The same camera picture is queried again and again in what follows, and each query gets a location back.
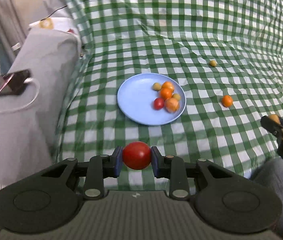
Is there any orange tangerine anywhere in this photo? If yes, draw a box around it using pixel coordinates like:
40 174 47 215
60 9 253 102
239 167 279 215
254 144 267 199
160 88 174 101
221 95 233 108

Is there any red tomato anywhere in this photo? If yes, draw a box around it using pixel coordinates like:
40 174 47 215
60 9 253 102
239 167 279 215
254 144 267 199
153 98 165 111
122 141 151 170

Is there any orange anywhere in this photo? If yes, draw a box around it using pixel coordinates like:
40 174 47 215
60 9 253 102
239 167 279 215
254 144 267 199
161 81 175 92
165 98 180 113

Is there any yellow-green small fruit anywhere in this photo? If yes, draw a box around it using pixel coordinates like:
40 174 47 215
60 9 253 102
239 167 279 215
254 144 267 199
152 82 162 91

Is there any grey sofa armrest cover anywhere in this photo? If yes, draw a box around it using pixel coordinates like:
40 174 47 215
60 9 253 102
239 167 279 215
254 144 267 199
0 28 79 185

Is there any green checkered tablecloth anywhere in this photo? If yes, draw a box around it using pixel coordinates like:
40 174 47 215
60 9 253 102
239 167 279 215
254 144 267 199
53 0 283 177

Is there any black smartphone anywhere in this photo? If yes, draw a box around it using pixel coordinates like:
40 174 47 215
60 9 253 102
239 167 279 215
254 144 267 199
0 69 31 96

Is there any light blue plate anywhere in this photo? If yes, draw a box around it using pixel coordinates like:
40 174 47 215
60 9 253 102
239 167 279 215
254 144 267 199
116 73 186 126

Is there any grey curtain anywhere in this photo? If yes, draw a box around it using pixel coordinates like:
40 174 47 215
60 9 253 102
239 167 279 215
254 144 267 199
0 0 28 62

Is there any floral white pillow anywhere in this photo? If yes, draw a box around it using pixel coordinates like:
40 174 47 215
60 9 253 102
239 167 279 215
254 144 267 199
28 0 82 47

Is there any white charging cable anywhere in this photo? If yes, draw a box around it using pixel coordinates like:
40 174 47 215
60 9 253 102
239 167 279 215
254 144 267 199
0 77 41 123

